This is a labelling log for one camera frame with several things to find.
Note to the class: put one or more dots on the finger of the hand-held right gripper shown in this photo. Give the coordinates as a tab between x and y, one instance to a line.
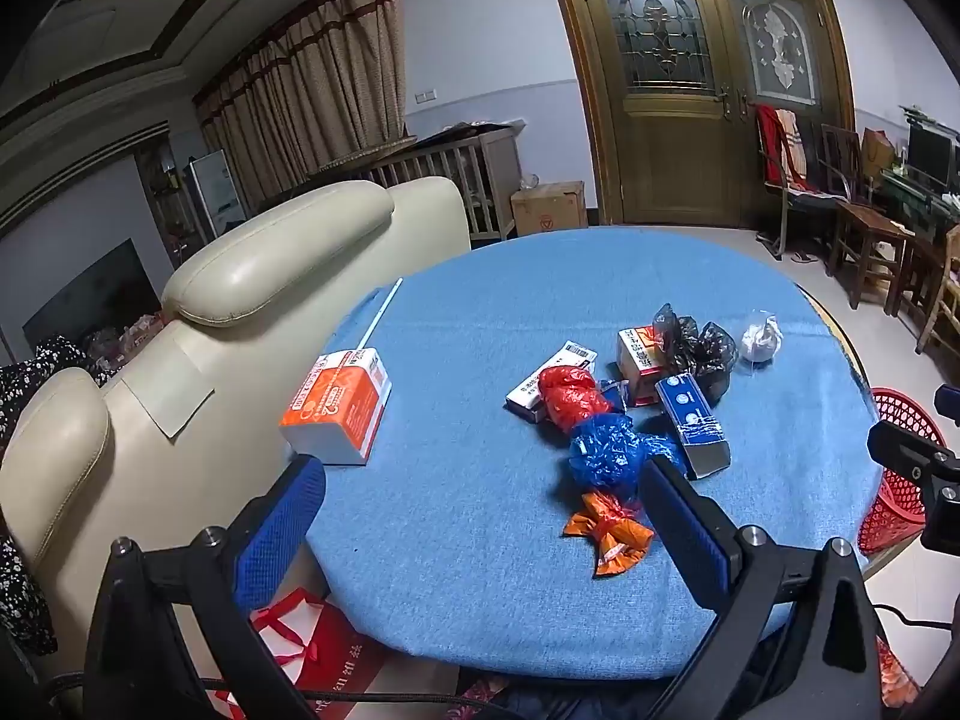
949	401
911	457

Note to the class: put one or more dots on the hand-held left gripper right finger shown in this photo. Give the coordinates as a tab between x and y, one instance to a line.
690	532

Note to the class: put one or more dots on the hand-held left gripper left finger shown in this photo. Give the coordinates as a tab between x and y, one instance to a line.
279	532

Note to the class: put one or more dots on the red plastic basket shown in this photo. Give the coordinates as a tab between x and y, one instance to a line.
896	502

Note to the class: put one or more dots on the blue plastic bag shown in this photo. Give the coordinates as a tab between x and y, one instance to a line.
607	454

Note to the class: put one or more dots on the blue toothpaste box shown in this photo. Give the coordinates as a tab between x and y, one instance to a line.
690	412

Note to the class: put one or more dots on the red plastic bag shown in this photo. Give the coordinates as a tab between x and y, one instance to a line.
574	397

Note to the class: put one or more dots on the black plastic bag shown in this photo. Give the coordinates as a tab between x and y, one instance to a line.
701	352

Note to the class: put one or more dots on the small orange white medicine box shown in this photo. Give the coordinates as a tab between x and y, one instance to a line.
637	356

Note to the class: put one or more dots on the long white medicine box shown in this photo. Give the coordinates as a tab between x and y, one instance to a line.
559	364

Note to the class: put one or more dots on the orange plastic wrapper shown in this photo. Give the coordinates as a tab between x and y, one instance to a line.
611	532

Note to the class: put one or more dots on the wicker chair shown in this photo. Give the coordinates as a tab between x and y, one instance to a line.
949	285

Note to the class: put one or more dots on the red gift bag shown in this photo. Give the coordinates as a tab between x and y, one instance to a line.
337	645

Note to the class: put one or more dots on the orange and white tissue box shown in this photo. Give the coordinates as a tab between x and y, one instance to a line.
337	405

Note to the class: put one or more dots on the dark wooden stool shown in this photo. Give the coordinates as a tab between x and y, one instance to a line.
874	221
919	262

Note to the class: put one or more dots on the clear plastic bag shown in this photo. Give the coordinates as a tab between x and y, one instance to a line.
759	341

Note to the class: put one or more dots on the slipper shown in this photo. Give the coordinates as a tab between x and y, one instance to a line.
806	256

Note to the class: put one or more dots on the green glass desk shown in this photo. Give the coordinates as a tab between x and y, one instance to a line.
919	199

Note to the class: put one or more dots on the cream leather sofa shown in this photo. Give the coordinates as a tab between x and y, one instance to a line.
225	300

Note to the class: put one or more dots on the white plastic stick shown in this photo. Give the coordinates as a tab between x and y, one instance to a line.
381	313

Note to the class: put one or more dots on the computer monitor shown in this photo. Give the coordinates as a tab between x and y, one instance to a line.
930	154

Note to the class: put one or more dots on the blue tablecloth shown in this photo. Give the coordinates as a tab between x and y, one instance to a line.
465	360

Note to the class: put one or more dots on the brown cardboard box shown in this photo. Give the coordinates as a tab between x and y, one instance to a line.
877	154

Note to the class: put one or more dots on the black floral cloth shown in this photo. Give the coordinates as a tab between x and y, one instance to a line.
45	367
22	592

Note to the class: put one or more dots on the dark wooden armchair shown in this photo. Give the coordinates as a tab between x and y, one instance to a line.
844	157

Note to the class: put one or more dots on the black television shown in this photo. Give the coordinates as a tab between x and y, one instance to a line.
90	296

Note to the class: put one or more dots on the red striped blanket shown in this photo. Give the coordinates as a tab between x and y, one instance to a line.
780	142

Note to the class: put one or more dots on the white standing appliance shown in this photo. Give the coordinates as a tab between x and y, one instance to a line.
217	191

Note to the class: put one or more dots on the dark display cabinet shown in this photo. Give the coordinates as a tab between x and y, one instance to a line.
165	195

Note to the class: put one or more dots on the wooden double door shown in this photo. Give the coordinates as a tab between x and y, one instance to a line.
660	157

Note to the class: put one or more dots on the clear glass jar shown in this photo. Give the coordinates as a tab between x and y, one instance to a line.
531	183

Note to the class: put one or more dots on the wooden crib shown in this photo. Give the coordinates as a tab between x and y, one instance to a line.
480	180

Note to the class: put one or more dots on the beige striped curtain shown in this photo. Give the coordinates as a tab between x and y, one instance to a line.
315	82

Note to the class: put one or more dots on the metal frame chair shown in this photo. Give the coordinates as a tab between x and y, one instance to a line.
814	199

